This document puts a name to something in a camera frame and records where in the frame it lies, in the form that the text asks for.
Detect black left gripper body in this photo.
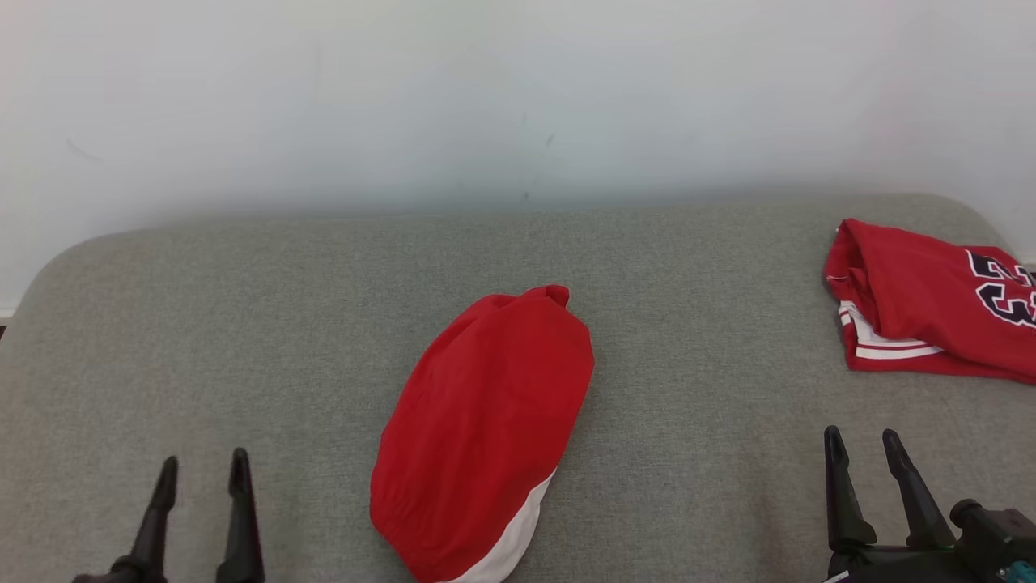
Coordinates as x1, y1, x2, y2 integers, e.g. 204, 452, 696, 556
71, 565, 167, 583

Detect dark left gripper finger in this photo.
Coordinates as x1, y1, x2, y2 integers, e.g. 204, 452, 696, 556
128, 456, 180, 581
215, 448, 266, 583

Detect red shorts with white stripes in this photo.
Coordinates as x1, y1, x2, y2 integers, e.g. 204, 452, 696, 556
369, 284, 597, 583

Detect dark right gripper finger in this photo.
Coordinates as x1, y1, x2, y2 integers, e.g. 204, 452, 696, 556
881, 428, 957, 551
823, 425, 878, 555

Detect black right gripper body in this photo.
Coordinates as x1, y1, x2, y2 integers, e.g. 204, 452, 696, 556
824, 543, 972, 583

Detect red jersey with white sleeves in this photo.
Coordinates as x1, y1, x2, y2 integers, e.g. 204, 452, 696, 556
823, 218, 1036, 385

